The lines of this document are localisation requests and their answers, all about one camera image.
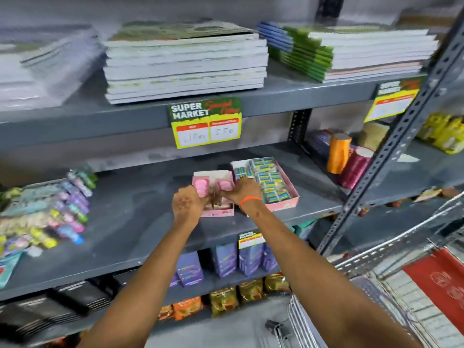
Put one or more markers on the orange ribbon spool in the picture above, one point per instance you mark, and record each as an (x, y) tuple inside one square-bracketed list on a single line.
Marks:
[(339, 154)]

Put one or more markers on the beige packet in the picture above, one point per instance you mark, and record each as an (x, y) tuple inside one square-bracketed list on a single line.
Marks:
[(373, 135)]

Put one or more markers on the stack of plastic-wrapped notebooks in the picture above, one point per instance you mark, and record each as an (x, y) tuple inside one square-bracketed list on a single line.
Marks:
[(43, 72)]

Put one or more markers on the purple box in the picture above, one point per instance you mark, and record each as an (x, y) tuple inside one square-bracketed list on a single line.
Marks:
[(224, 260), (251, 261), (269, 259), (189, 270)]

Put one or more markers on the stack of white-edged notebooks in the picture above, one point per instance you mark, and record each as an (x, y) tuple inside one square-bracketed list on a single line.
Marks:
[(185, 65)]

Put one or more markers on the large pink display box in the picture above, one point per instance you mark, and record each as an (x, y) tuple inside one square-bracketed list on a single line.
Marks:
[(290, 202)]

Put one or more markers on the pile of blue yellow packets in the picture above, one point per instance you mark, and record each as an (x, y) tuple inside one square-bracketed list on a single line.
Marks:
[(270, 179)]

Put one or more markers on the gold snack packet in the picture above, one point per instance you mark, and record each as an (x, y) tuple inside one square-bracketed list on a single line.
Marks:
[(223, 301), (277, 283), (251, 291)]

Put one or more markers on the teal packet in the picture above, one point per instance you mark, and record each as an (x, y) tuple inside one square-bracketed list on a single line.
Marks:
[(8, 268)]

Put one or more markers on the pink eraser packet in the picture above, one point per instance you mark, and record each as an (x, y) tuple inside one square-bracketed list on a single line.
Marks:
[(226, 185), (201, 186)]

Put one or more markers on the person's right forearm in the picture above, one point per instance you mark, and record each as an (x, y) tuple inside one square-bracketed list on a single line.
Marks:
[(319, 286)]

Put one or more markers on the stack of black notebooks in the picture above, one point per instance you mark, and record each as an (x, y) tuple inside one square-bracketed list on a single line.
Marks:
[(50, 311)]

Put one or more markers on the orange wristband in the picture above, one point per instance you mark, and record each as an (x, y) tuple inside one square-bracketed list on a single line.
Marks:
[(249, 199)]

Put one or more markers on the maroon ribbon spool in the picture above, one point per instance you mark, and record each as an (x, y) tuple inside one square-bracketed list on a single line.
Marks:
[(355, 168)]

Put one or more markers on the teal box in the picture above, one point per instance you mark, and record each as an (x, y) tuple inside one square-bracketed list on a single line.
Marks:
[(303, 230)]

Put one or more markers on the pile of colourful pen packets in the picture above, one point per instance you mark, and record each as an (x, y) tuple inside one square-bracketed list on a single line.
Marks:
[(43, 213)]

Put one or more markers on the blue box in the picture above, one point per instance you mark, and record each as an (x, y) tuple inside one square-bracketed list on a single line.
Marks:
[(319, 141)]

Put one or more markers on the red bag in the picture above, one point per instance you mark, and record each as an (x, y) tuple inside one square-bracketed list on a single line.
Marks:
[(440, 282)]

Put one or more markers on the person's right hand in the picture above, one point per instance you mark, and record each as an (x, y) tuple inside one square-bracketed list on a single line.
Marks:
[(244, 190)]

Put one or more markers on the small pink display box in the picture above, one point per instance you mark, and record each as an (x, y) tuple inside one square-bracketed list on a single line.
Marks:
[(221, 210)]

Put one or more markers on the person's right fingers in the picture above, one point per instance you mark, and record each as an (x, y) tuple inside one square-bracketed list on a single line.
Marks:
[(224, 194)]

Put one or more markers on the orange snack packet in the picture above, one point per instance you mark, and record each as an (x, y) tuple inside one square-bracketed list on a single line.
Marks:
[(166, 313), (187, 308)]

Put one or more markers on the person's left fingers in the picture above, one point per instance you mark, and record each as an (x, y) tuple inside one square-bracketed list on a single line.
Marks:
[(206, 202)]

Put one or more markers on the grey metal shelf rack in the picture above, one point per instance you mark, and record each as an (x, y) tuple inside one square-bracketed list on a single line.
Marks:
[(427, 173), (145, 217)]

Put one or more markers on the large green yellow price tag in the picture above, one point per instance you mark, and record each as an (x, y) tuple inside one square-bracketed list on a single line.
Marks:
[(205, 123)]

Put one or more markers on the stack of green blue notebooks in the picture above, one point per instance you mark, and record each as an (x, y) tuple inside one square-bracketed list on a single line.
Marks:
[(348, 54)]

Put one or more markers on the yellow packet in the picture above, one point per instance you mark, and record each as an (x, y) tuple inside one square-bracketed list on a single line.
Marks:
[(431, 126), (451, 137)]

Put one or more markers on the person's left forearm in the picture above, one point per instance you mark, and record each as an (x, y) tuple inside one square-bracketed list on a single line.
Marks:
[(145, 293)]

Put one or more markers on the person's left hand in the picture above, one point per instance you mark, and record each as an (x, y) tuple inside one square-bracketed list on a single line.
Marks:
[(186, 205)]

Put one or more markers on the small yellow price tag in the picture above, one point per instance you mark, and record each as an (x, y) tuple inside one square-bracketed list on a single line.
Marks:
[(251, 240)]

